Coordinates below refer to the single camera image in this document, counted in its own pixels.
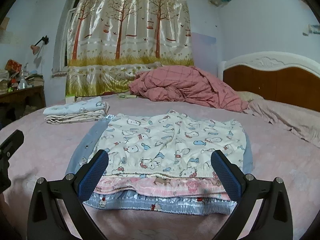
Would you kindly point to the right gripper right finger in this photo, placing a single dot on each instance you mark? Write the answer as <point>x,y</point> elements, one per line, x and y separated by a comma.
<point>274,219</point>

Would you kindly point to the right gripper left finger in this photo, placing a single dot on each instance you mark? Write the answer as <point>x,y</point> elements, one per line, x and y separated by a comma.
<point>45,219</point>

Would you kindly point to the white hello kitty pants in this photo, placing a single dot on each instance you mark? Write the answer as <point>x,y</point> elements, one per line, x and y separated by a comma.
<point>171,145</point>

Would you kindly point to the dark wooden desk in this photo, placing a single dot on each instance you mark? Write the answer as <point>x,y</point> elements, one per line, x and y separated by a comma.
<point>19,103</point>

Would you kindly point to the clear plastic bottle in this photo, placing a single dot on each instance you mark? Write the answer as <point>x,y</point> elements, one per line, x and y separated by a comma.
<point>22,82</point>

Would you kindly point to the stack of papers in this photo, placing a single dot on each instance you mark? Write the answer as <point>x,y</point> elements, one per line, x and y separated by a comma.
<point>35,80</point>

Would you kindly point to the pink cartoon print pants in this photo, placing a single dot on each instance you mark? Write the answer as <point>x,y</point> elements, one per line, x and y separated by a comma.
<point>166,188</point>

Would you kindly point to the green white small box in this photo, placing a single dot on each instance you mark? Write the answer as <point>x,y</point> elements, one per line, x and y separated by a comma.
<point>70,99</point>

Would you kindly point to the red box on desk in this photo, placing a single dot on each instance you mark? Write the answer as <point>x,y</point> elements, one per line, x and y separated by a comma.
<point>13,66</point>

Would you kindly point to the folded cream cloth stack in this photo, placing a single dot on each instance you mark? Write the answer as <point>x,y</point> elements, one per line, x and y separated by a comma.
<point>79,117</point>

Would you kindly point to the folded blue white cloth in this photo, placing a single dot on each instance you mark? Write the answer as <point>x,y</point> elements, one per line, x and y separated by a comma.
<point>83,106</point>

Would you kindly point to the pale green comb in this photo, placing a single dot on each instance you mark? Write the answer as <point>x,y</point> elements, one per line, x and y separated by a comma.
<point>126,96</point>

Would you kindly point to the beige pillow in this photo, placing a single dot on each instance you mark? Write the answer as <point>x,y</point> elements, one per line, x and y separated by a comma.
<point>249,96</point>

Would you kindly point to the white wooden headboard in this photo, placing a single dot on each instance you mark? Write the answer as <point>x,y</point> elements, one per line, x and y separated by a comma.
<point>276,76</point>

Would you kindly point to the tree print curtain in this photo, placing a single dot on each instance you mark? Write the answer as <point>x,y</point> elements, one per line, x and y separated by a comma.
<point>111,41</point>

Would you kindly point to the pink plaid quilt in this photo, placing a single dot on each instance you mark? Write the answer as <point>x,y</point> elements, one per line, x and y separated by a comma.
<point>186,84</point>

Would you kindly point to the pink wall lamp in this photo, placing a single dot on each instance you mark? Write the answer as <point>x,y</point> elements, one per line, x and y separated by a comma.
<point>35,48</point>

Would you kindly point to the window frame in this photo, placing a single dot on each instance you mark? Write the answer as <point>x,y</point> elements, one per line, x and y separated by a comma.
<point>60,58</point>

